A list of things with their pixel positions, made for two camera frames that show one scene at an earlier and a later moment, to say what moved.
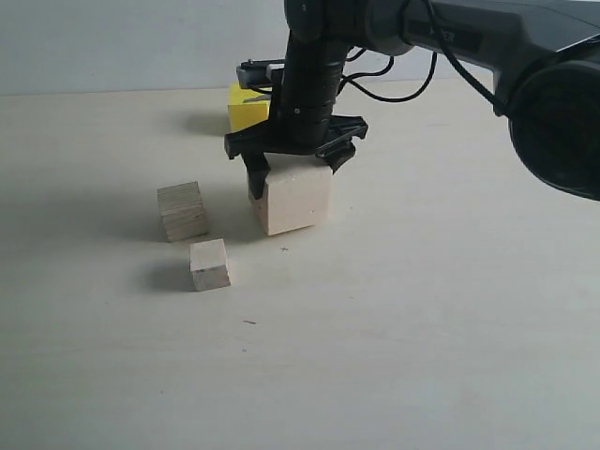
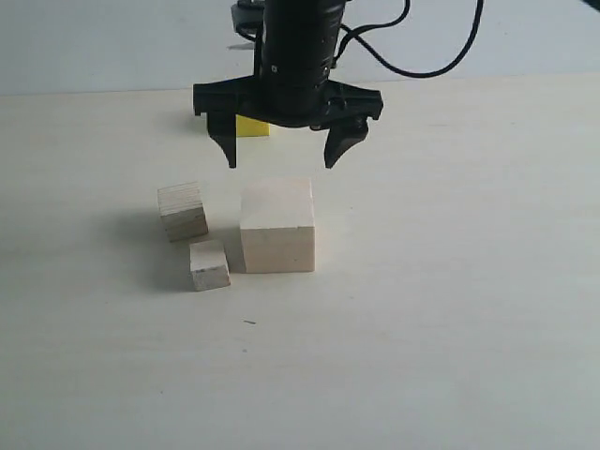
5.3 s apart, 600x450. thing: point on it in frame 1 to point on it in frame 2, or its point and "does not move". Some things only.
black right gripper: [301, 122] to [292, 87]
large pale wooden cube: [297, 193] to [277, 225]
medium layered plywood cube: [184, 214] does not move
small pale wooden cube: [208, 264] does not move
